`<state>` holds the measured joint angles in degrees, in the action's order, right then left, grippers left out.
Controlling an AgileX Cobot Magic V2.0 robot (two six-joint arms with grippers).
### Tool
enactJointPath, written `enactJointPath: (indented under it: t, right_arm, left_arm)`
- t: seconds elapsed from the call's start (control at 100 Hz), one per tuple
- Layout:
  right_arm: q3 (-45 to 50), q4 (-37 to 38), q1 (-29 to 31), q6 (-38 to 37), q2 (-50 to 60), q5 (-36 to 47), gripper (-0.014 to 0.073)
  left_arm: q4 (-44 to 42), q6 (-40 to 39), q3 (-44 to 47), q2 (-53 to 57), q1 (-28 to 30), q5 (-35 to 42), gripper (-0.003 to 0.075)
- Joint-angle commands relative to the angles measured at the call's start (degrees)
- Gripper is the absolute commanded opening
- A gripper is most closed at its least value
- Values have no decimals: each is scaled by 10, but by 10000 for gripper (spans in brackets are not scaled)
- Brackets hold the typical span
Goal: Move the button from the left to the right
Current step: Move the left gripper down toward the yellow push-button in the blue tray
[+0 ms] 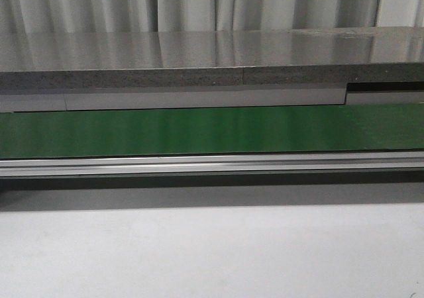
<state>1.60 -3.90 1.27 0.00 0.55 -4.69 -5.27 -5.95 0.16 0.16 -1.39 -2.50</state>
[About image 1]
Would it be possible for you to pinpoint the grey panel under countertop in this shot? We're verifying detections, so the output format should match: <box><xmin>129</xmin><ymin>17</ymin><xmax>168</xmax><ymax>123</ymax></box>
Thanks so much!
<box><xmin>1</xmin><ymin>81</ymin><xmax>423</xmax><ymax>113</ymax></box>

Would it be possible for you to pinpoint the grey stone countertop slab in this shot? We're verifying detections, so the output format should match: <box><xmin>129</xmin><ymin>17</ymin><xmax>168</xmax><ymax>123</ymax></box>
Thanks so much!
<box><xmin>1</xmin><ymin>27</ymin><xmax>423</xmax><ymax>94</ymax></box>

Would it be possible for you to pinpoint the green conveyor belt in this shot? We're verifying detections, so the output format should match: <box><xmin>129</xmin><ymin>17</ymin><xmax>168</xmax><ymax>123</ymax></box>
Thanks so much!
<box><xmin>1</xmin><ymin>103</ymin><xmax>423</xmax><ymax>159</ymax></box>

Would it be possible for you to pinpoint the white pleated curtain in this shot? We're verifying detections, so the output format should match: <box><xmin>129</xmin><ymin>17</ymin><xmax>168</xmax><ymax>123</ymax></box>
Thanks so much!
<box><xmin>1</xmin><ymin>0</ymin><xmax>423</xmax><ymax>33</ymax></box>

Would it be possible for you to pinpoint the aluminium conveyor side rail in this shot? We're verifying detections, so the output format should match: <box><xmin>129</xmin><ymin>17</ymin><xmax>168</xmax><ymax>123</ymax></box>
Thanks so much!
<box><xmin>1</xmin><ymin>150</ymin><xmax>423</xmax><ymax>177</ymax></box>

